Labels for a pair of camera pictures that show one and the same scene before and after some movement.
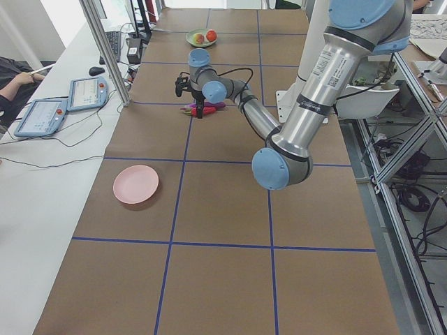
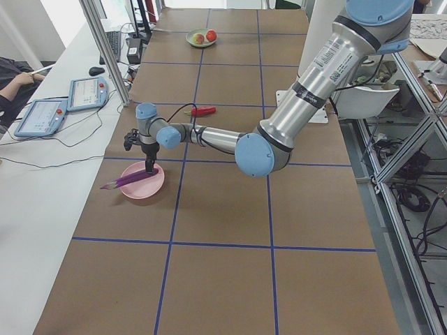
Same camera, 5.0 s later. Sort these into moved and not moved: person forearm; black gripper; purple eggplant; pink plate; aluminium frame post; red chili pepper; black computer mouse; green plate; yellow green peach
Moved: black gripper; purple eggplant; pink plate
Not moved: red chili pepper; green plate; yellow green peach; person forearm; aluminium frame post; black computer mouse
